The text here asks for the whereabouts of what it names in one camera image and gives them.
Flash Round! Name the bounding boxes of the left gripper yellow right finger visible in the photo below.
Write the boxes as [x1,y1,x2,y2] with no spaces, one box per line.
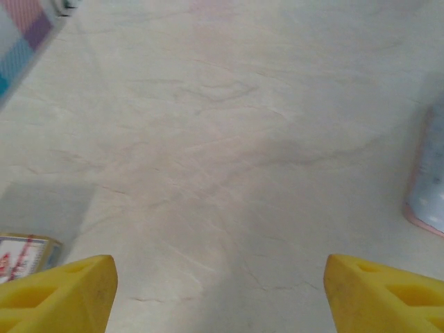
[323,253,444,333]

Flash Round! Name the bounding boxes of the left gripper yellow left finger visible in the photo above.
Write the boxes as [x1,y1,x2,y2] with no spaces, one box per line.
[0,255,119,333]

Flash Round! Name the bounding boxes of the small red printed box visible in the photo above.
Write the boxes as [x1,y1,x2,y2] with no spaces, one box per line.
[0,232,65,285]

